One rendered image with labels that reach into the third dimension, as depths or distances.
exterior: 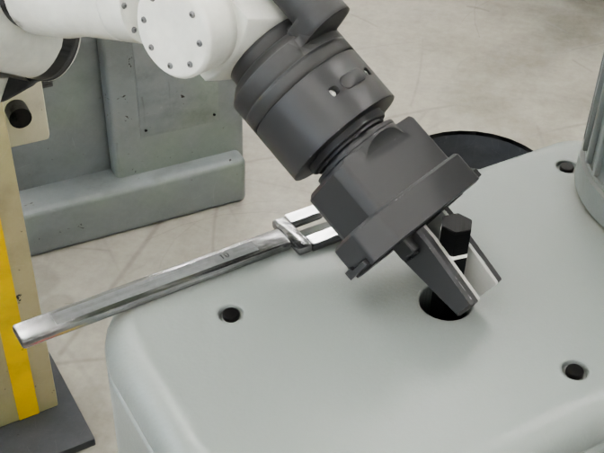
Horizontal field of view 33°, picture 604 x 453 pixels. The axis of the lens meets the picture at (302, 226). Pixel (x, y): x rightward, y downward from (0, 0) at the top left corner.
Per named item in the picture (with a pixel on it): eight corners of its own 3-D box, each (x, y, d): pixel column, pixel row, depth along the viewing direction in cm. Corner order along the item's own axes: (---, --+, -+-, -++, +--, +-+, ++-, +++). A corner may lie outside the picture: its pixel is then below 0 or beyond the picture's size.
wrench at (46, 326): (29, 360, 65) (26, 350, 64) (7, 323, 67) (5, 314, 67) (346, 238, 75) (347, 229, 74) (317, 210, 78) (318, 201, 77)
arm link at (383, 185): (435, 219, 76) (332, 99, 77) (509, 153, 68) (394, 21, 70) (327, 304, 68) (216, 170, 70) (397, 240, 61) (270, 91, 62)
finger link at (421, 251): (459, 315, 68) (399, 244, 69) (486, 295, 66) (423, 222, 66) (446, 326, 67) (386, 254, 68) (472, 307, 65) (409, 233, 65)
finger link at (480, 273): (501, 280, 67) (439, 208, 67) (475, 300, 69) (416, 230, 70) (514, 269, 68) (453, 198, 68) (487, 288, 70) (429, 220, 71)
